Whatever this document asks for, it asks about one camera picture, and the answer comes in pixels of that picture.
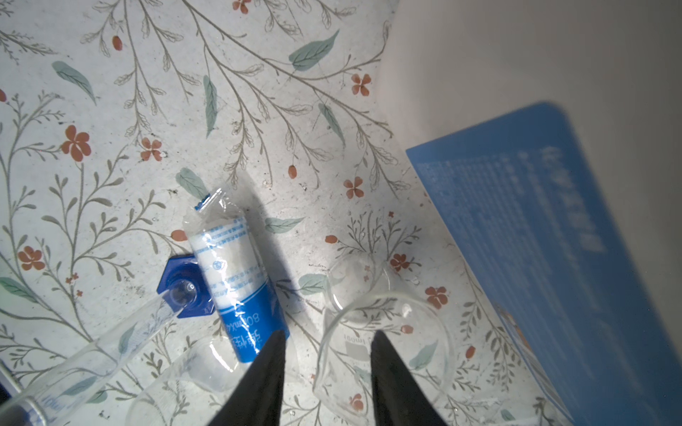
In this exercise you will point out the blue cap clear bottle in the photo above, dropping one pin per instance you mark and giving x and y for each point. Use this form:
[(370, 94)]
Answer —
[(241, 289)]

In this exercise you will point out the clear glass flask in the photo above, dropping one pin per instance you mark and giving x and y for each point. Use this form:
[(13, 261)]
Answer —
[(365, 295)]

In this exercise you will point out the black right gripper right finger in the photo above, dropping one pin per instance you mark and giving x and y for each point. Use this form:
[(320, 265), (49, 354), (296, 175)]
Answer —
[(397, 398)]

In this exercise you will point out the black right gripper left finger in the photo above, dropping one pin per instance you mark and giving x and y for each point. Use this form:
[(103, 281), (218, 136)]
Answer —
[(257, 399)]

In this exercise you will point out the white plastic storage bin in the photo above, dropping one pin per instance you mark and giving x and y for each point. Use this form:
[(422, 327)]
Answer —
[(548, 136)]

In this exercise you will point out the blue base graduated cylinder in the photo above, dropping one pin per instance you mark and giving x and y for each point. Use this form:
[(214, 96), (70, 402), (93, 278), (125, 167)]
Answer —
[(81, 379)]

